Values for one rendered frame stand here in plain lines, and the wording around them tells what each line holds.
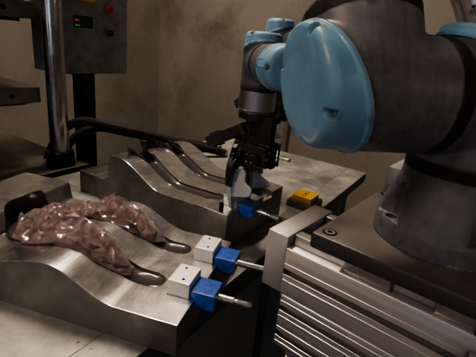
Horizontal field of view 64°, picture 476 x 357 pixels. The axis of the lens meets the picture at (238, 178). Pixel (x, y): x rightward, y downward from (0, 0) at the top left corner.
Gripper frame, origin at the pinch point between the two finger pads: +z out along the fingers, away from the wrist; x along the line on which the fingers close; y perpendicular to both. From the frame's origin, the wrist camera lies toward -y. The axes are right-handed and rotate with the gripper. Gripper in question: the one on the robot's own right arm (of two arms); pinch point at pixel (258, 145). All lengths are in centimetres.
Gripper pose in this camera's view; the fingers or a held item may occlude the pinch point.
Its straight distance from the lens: 113.9
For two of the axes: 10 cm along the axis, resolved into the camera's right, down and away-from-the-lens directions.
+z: -1.0, 9.4, 3.4
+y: 8.3, 2.6, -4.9
